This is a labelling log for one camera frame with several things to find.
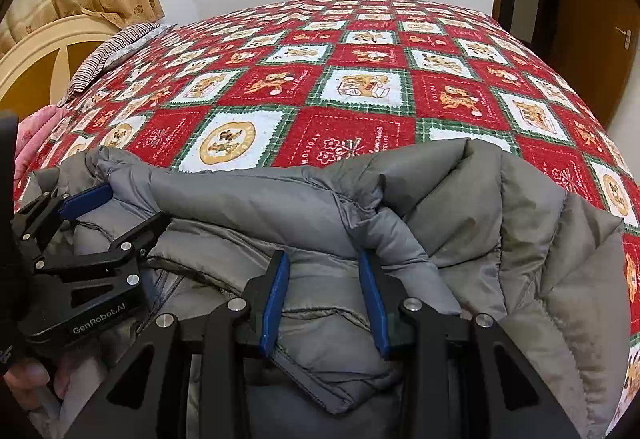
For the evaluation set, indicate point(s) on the pink folded blanket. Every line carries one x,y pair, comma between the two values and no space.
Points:
32,133

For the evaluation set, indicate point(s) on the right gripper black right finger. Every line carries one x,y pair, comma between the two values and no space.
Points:
459,378

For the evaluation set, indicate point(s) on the red patchwork bear bedspread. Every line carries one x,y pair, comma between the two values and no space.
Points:
316,82

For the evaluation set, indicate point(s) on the silver door handle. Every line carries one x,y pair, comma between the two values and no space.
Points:
627,37

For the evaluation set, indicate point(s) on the person's left hand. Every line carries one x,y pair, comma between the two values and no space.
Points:
26,376

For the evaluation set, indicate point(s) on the cream round wooden headboard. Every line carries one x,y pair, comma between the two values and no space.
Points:
37,71

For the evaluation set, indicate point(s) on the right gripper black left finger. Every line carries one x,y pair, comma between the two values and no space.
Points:
146,394

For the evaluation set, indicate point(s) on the grey puffer jacket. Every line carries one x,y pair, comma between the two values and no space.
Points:
465,226

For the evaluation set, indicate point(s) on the striped grey pillow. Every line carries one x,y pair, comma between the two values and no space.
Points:
112,53

